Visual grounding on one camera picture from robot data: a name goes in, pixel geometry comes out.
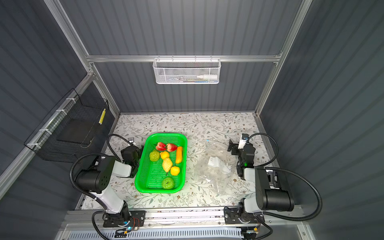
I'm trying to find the small yellow lemon upper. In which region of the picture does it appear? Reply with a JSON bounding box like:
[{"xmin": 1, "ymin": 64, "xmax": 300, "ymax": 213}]
[{"xmin": 160, "ymin": 151, "xmax": 170, "ymax": 160}]

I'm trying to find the red apple slice right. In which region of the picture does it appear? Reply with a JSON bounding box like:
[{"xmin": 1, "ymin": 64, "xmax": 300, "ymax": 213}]
[{"xmin": 166, "ymin": 143, "xmax": 178, "ymax": 152}]

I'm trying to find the clear zip top bag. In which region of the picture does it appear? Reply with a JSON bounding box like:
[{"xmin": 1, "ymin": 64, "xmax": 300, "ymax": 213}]
[{"xmin": 194, "ymin": 140, "xmax": 237, "ymax": 195}]

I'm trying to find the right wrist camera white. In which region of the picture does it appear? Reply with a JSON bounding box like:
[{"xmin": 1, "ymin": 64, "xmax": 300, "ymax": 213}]
[{"xmin": 238, "ymin": 134, "xmax": 249, "ymax": 150}]

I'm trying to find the green custard apple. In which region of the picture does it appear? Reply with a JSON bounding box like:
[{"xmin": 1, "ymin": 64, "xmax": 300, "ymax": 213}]
[{"xmin": 149, "ymin": 150, "xmax": 161, "ymax": 162}]

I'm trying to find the red apple slice left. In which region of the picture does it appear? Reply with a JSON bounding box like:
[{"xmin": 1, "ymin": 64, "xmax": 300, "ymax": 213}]
[{"xmin": 156, "ymin": 142, "xmax": 167, "ymax": 152}]

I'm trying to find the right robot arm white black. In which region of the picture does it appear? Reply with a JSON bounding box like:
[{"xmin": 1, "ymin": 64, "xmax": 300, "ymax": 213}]
[{"xmin": 228, "ymin": 140, "xmax": 295, "ymax": 223}]

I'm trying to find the black wire wall basket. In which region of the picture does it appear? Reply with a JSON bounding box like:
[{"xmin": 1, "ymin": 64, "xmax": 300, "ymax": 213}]
[{"xmin": 24, "ymin": 89, "xmax": 114, "ymax": 163}]

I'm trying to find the orange carrot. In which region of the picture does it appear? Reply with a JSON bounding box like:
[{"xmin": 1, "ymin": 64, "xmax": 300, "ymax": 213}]
[{"xmin": 175, "ymin": 147, "xmax": 183, "ymax": 165}]

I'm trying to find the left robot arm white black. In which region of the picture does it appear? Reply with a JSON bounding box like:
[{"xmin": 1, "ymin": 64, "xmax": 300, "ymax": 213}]
[{"xmin": 69, "ymin": 145, "xmax": 142, "ymax": 227}]

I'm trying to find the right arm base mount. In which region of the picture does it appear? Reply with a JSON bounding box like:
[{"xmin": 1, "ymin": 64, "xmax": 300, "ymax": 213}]
[{"xmin": 223, "ymin": 207, "xmax": 265, "ymax": 225}]

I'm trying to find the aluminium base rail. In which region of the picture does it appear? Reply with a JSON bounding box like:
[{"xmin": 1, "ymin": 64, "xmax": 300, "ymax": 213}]
[{"xmin": 59, "ymin": 205, "xmax": 307, "ymax": 232}]

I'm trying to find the red apple slice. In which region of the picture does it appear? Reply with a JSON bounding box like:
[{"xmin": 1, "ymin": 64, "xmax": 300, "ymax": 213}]
[
  {"xmin": 166, "ymin": 143, "xmax": 178, "ymax": 152},
  {"xmin": 156, "ymin": 142, "xmax": 167, "ymax": 152}
]

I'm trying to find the yellow tag on basket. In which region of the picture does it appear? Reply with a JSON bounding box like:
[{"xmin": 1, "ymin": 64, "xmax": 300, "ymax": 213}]
[{"xmin": 98, "ymin": 109, "xmax": 106, "ymax": 125}]

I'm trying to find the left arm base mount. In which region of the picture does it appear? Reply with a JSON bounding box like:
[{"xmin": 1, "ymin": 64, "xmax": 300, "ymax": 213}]
[{"xmin": 103, "ymin": 211, "xmax": 146, "ymax": 228}]

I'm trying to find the green plastic basket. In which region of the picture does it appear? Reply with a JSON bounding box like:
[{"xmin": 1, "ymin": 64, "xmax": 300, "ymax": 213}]
[{"xmin": 135, "ymin": 133, "xmax": 188, "ymax": 194}]

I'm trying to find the white wire wall basket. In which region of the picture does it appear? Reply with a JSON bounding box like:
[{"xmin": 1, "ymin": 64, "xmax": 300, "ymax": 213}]
[{"xmin": 153, "ymin": 59, "xmax": 222, "ymax": 85}]

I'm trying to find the white tube in basket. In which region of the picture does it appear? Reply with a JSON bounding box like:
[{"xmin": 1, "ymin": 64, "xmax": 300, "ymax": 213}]
[{"xmin": 197, "ymin": 75, "xmax": 219, "ymax": 81}]

